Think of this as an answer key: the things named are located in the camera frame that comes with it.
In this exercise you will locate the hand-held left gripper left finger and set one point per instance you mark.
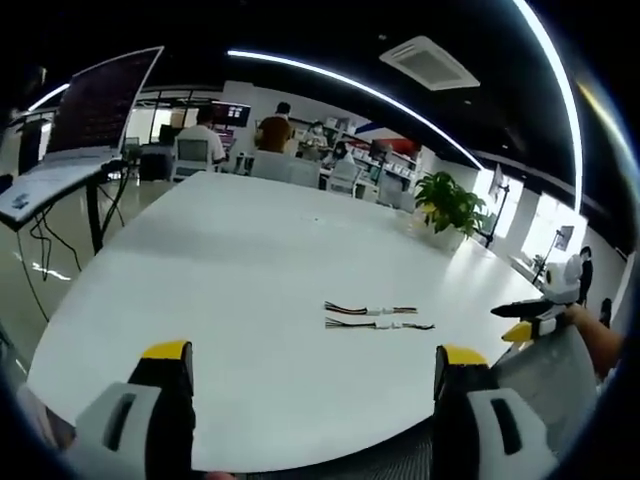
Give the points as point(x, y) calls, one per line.
point(150, 400)

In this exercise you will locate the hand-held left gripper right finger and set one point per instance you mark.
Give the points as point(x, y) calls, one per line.
point(480, 405)

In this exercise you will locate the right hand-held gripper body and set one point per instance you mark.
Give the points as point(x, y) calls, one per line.
point(562, 280)

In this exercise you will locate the black tripod stand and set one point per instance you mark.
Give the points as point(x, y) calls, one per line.
point(497, 210)
point(555, 250)

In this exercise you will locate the green potted plant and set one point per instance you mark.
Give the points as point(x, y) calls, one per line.
point(450, 202)

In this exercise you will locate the curved ceiling light strip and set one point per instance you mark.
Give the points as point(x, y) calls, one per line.
point(560, 90)

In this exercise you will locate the white office chair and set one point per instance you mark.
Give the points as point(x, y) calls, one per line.
point(344, 180)
point(285, 170)

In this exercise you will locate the grey office chair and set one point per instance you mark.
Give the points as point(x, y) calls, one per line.
point(191, 157)

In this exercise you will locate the ceiling air conditioner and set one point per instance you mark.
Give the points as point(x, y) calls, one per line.
point(430, 62)

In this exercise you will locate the long ceiling light strip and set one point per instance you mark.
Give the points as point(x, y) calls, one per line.
point(360, 90)

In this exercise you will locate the open laptop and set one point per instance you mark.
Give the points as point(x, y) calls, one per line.
point(85, 125)

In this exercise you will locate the short ceiling light strip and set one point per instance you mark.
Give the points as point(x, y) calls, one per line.
point(47, 96)

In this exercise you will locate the wall monitor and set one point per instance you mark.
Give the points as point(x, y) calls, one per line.
point(231, 113)

